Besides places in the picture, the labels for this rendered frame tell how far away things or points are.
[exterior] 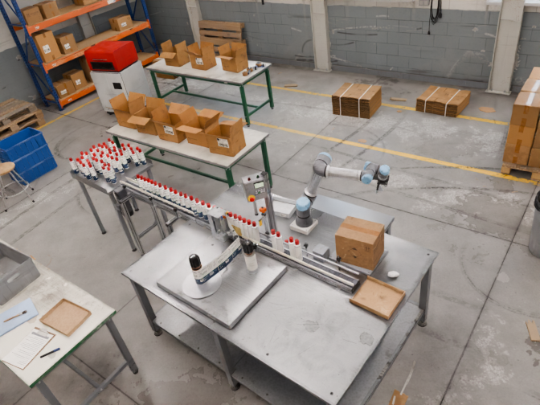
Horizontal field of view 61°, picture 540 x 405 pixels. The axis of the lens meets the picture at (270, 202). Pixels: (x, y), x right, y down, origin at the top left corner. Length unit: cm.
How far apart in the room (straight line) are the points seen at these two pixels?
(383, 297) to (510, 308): 153
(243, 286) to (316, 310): 58
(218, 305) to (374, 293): 113
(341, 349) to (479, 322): 166
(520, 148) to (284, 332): 384
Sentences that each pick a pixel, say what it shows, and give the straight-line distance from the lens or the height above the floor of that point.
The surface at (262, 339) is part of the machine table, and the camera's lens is 326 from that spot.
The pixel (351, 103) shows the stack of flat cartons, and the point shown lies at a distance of 742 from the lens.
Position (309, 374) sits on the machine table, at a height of 83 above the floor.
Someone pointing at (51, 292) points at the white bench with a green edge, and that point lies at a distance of 430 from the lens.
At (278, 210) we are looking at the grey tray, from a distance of 423.
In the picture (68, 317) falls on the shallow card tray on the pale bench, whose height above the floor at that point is 80.
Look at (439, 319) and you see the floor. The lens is 443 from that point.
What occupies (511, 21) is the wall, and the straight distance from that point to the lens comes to 792.
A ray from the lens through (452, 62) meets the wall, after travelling 837.
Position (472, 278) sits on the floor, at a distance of 481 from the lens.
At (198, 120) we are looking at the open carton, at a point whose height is 96.
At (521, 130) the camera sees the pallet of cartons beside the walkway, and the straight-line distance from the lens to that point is 598.
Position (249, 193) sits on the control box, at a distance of 357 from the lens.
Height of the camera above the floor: 341
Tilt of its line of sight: 36 degrees down
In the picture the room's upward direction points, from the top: 10 degrees counter-clockwise
